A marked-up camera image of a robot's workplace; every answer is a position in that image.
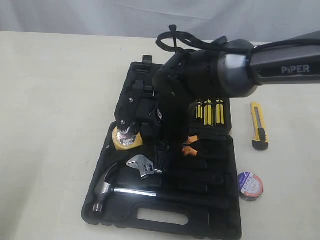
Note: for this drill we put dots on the yellow black screwdriver left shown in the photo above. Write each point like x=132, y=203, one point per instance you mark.
x=199, y=109

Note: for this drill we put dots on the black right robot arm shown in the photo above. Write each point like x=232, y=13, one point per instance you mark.
x=222, y=69

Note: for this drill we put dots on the yellow tape measure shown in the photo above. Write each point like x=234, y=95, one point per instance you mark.
x=123, y=140

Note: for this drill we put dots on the claw hammer black handle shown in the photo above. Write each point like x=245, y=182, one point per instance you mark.
x=105, y=189

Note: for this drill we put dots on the silver adjustable wrench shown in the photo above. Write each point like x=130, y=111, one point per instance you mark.
x=146, y=168

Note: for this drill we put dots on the white backdrop curtain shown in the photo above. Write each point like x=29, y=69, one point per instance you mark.
x=254, y=20

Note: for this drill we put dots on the black plastic tool case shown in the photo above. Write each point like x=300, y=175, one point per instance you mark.
x=146, y=213

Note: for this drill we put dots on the orange black pliers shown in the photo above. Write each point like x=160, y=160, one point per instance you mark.
x=189, y=150

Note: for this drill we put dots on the yellow utility knife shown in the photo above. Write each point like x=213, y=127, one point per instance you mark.
x=260, y=141

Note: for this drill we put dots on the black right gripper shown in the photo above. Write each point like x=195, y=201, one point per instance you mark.
x=176, y=116

